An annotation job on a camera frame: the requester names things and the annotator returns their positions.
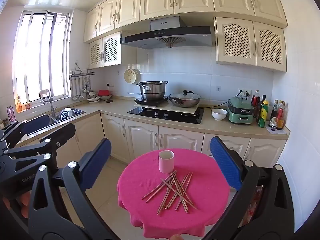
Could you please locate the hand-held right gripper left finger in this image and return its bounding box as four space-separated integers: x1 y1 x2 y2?
27 138 114 240

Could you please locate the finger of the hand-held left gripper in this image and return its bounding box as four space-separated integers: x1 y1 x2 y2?
0 123 76 159
0 114 51 151

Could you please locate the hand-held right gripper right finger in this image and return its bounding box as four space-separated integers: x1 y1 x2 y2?
200 136 295 240

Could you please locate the pile of wooden chopsticks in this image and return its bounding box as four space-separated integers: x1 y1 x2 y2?
141 170 198 215

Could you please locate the pink cup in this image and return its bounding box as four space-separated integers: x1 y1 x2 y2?
158 150 175 174

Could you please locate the row of hanging metal utensils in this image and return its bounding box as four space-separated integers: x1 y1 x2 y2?
71 76 94 102

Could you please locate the person's left hand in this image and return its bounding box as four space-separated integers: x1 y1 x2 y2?
2 191 33 219

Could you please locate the white round dish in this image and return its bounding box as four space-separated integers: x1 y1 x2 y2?
59 107 73 122

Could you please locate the steel sink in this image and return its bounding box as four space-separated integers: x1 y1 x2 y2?
32 107 86 135

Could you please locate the pink tablecloth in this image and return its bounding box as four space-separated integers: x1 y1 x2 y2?
117 149 230 239

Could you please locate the white bowl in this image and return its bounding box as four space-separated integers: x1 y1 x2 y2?
211 108 228 121

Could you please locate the stack of white bowls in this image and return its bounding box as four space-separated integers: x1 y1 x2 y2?
87 91 100 103

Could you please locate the green electric cooker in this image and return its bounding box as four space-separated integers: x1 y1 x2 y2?
227 97 255 125

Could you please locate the black glass gas stove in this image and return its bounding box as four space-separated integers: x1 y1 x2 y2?
127 106 205 125

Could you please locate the metal utensil rack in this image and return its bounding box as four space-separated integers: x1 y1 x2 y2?
69 64 96 78

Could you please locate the dark sauce bottle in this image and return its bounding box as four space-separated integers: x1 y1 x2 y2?
269 99 279 128

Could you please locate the window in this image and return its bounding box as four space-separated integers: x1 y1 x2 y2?
12 10 73 105

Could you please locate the red sauce bottle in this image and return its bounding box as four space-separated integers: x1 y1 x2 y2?
276 101 286 130

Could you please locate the wok with glass lid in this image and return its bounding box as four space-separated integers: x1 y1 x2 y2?
167 90 202 107

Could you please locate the beige stone slab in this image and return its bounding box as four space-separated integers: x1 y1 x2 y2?
142 104 200 115

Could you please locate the black induction cooker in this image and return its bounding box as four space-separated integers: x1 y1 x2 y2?
134 96 169 107

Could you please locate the steel steamer pot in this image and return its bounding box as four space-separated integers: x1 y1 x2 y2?
136 80 169 100

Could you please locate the cream perforated steamer plate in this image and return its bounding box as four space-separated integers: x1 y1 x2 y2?
124 68 141 83

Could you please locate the small lattice door cabinet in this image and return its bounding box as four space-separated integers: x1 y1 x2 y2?
89 31 122 69

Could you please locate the wide lattice door cabinet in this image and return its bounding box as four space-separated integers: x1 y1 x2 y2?
214 17 287 72

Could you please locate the range hood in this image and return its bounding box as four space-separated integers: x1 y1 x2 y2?
120 16 216 50

